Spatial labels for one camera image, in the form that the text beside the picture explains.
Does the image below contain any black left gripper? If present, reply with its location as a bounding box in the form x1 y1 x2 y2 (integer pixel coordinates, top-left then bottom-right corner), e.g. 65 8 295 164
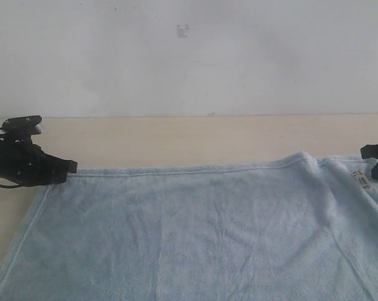
0 131 78 186

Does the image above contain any light blue fluffy towel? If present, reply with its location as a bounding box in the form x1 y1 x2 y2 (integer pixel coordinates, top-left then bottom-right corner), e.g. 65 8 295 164
0 152 378 300

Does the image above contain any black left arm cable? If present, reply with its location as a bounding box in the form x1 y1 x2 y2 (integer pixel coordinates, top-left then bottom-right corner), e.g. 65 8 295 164
0 178 22 189

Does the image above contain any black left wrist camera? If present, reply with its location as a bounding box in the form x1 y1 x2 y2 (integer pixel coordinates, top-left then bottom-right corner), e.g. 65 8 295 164
0 115 43 140

